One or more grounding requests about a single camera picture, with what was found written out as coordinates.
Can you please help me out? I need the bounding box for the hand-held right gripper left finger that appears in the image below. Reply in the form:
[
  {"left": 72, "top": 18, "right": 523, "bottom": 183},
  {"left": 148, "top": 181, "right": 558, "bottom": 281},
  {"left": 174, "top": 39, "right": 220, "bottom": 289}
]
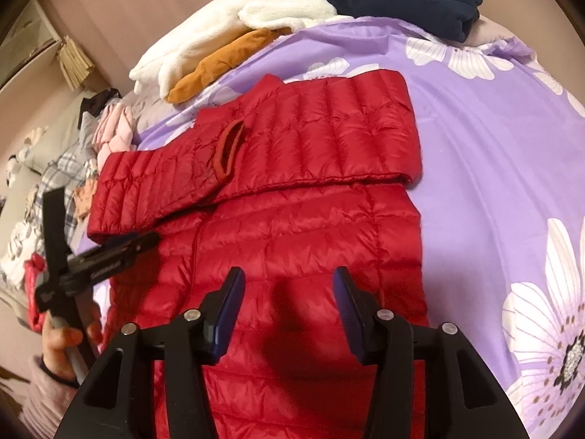
[{"left": 52, "top": 266, "right": 248, "bottom": 439}]

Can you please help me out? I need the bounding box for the pink garment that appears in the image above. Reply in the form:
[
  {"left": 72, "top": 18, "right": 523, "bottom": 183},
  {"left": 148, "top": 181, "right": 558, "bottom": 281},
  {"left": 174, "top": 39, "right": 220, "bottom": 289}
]
[{"left": 94, "top": 101, "right": 138, "bottom": 158}]

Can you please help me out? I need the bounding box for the person's left hand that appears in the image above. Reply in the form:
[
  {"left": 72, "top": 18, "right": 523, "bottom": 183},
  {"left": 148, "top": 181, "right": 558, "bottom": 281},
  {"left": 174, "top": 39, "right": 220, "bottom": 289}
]
[{"left": 40, "top": 299, "right": 105, "bottom": 381}]

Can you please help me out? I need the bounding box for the plaid garment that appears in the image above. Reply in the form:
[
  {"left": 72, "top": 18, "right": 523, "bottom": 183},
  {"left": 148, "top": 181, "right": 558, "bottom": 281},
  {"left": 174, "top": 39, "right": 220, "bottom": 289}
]
[{"left": 34, "top": 144, "right": 99, "bottom": 243}]

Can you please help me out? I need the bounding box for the peach garment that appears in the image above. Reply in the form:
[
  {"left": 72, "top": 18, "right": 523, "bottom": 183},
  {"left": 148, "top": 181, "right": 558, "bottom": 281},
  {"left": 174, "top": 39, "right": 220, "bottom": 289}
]
[{"left": 73, "top": 176, "right": 99, "bottom": 220}]

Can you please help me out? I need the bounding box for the navy fleece garment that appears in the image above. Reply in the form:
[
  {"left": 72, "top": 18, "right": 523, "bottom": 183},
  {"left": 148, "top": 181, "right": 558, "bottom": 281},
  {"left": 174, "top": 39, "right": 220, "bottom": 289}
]
[{"left": 325, "top": 0, "right": 484, "bottom": 43}]

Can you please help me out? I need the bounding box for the grey-green cushion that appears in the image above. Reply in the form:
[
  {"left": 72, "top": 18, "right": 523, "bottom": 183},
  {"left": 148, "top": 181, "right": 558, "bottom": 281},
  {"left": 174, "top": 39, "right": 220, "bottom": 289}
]
[{"left": 18, "top": 101, "right": 92, "bottom": 175}]

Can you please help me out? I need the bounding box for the red down jacket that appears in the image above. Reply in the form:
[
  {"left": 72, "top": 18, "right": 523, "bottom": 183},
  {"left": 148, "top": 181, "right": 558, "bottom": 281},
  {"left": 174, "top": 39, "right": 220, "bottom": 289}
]
[{"left": 87, "top": 70, "right": 435, "bottom": 439}]

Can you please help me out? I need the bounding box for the black garment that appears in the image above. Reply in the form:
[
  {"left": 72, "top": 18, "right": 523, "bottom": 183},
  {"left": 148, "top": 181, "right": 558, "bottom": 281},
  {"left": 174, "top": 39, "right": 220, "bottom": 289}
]
[{"left": 78, "top": 89, "right": 122, "bottom": 131}]

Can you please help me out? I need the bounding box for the white fleece garment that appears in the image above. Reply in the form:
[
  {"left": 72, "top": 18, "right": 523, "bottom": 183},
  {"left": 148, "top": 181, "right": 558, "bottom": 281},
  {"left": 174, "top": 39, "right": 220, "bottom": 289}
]
[{"left": 129, "top": 0, "right": 352, "bottom": 100}]

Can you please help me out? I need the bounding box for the tan straw bundle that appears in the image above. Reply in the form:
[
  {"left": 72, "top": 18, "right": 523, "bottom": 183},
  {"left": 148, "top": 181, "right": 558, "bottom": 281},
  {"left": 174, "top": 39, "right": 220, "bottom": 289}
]
[{"left": 57, "top": 37, "right": 94, "bottom": 90}]

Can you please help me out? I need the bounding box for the orange garment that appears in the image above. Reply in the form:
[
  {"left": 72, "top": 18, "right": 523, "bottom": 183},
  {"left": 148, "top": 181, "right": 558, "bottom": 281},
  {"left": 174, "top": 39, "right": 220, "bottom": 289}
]
[{"left": 165, "top": 27, "right": 293, "bottom": 104}]

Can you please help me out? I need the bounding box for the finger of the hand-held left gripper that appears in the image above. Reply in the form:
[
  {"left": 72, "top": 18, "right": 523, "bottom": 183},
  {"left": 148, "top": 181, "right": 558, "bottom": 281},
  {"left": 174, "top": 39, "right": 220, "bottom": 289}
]
[{"left": 71, "top": 231, "right": 162, "bottom": 268}]

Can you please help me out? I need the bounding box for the white plush toy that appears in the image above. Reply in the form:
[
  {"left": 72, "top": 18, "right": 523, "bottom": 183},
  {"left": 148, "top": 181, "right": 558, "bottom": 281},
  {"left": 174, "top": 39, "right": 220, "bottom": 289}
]
[
  {"left": 25, "top": 125, "right": 49, "bottom": 147},
  {"left": 4, "top": 155, "right": 28, "bottom": 188}
]

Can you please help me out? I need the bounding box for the red patterned cloth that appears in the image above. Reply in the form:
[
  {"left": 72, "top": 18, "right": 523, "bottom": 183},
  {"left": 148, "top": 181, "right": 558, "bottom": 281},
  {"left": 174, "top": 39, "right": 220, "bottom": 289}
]
[{"left": 23, "top": 256, "right": 51, "bottom": 330}]

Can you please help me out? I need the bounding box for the purple floral bedsheet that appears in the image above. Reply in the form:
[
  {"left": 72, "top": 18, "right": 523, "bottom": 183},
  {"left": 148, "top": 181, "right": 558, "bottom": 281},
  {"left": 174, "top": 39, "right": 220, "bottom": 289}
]
[{"left": 68, "top": 16, "right": 585, "bottom": 439}]

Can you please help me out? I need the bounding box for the white patterned cloth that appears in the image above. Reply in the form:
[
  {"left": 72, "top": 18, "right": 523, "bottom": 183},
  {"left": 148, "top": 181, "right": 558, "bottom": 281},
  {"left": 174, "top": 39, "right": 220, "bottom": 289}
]
[{"left": 0, "top": 219, "right": 46, "bottom": 284}]

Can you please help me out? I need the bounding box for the white shelf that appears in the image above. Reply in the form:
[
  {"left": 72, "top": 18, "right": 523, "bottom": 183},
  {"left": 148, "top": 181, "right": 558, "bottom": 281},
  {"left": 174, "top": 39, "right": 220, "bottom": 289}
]
[{"left": 0, "top": 0, "right": 65, "bottom": 92}]

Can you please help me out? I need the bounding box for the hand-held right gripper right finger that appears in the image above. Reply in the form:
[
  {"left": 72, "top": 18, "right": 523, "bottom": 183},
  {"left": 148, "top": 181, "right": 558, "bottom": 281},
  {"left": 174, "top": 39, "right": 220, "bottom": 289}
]
[{"left": 332, "top": 266, "right": 533, "bottom": 439}]

